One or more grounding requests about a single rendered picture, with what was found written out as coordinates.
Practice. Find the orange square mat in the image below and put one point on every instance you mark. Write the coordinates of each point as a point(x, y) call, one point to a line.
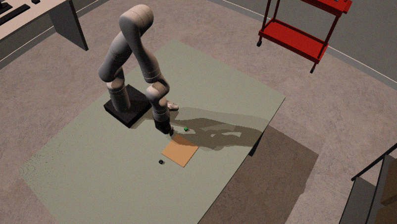
point(180, 150)

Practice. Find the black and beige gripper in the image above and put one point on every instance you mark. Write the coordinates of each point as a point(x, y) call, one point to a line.
point(162, 120)

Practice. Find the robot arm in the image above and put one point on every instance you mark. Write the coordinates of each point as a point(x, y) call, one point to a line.
point(133, 24)

